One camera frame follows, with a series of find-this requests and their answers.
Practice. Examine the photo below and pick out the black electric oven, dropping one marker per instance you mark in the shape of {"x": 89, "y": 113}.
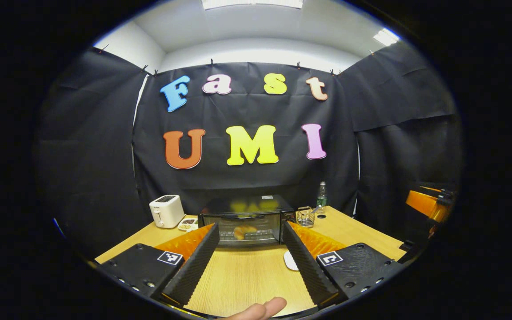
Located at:
{"x": 247, "y": 209}

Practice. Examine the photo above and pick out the clear plastic water bottle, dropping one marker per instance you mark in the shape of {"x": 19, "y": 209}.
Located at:
{"x": 322, "y": 198}

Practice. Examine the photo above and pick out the small ceiling light panel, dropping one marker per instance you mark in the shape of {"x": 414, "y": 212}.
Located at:
{"x": 386, "y": 37}

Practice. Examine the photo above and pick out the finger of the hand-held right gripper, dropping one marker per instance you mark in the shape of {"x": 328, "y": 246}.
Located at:
{"x": 422, "y": 202}

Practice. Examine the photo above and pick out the white toaster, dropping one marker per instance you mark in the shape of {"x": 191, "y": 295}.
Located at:
{"x": 166, "y": 211}

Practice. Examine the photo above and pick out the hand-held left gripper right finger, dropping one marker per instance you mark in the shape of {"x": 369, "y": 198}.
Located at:
{"x": 305, "y": 266}

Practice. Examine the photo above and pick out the large ceiling light panel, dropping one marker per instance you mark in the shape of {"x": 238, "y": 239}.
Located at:
{"x": 251, "y": 3}

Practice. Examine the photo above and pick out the small white snack dish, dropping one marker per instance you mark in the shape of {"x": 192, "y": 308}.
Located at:
{"x": 188, "y": 224}

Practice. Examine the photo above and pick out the golden croissant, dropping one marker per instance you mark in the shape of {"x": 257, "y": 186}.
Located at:
{"x": 245, "y": 232}

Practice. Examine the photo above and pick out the white spoon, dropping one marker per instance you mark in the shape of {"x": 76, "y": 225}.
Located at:
{"x": 317, "y": 209}

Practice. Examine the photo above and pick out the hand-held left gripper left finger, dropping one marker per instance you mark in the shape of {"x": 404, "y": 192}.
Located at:
{"x": 196, "y": 266}

